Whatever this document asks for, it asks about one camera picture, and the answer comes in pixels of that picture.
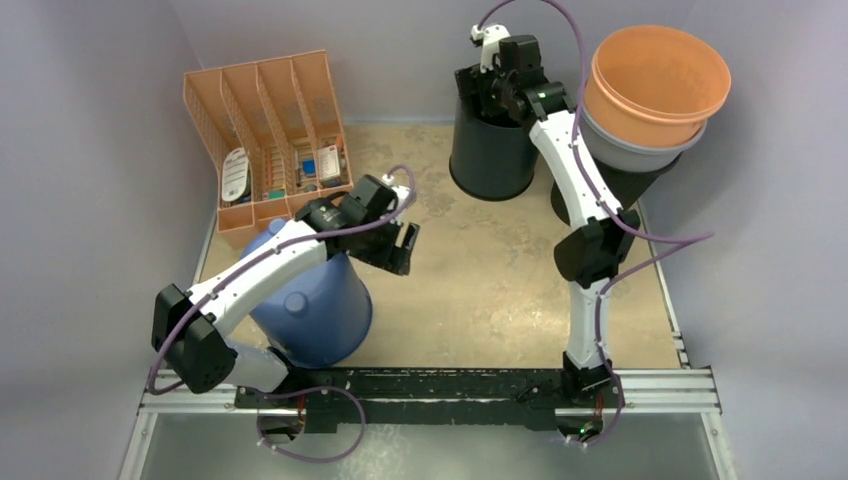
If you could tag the large blue plastic bucket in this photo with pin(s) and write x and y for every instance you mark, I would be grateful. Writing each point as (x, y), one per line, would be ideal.
(319, 317)

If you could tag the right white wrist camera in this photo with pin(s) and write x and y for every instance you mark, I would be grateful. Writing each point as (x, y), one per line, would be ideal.
(487, 39)

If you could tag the orange plastic file organizer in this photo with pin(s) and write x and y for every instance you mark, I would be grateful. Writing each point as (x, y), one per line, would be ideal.
(282, 102)

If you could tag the black ribbed bin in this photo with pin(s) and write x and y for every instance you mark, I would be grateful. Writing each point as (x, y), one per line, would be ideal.
(627, 186)

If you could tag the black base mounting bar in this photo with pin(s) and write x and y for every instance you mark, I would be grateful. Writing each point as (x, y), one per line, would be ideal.
(546, 399)

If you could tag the small boxes in organizer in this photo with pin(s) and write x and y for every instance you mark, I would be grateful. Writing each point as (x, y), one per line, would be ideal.
(300, 170)

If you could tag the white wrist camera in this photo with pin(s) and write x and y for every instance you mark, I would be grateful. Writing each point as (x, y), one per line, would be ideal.
(403, 194)
(487, 39)

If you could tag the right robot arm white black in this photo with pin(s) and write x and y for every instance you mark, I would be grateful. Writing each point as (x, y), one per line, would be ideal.
(602, 231)

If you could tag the white oval package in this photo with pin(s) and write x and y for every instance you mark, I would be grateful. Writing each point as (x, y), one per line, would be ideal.
(235, 181)

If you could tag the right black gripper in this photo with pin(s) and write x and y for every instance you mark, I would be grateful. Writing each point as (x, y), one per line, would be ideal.
(482, 89)

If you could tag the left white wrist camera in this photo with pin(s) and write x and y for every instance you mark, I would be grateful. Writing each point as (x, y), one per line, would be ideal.
(403, 194)

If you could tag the grey plastic bucket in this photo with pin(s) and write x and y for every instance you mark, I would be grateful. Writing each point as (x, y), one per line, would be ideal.
(614, 152)

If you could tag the dark navy cylindrical bin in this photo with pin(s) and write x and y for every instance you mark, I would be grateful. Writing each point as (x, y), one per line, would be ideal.
(490, 159)

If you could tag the orange plastic bucket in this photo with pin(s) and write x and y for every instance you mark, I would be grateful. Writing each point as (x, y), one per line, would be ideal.
(655, 86)

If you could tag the aluminium frame rail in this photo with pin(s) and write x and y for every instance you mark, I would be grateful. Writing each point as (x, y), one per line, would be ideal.
(646, 391)

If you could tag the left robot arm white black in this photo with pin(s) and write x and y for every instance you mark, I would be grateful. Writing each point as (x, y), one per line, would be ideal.
(191, 328)

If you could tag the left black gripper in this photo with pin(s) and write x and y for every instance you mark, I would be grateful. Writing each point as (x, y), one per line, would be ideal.
(393, 256)

